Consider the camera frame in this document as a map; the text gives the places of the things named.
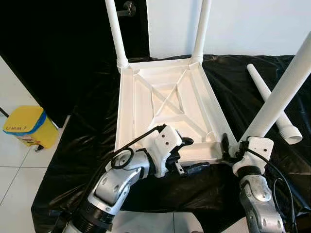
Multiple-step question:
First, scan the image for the white plastic table top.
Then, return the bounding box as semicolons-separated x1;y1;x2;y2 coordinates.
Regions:
114;54;239;166

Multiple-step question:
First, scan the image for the black plastic table sheet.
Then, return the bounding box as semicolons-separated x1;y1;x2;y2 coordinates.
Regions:
32;53;311;233

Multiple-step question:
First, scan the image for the yellow bin with blue band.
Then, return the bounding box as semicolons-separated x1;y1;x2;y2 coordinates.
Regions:
2;105;59;149

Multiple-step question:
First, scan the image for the black door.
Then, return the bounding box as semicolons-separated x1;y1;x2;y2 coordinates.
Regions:
0;0;149;127

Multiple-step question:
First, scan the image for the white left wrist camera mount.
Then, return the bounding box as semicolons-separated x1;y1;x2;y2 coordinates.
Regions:
146;124;183;178

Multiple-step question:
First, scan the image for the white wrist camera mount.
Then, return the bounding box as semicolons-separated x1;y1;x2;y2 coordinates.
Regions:
146;124;183;178
233;137;274;175

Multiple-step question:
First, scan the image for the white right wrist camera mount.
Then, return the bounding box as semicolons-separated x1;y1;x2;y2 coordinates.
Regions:
233;137;274;175

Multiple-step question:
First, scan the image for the metal door handle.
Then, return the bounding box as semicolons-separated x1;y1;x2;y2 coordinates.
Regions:
117;1;137;17

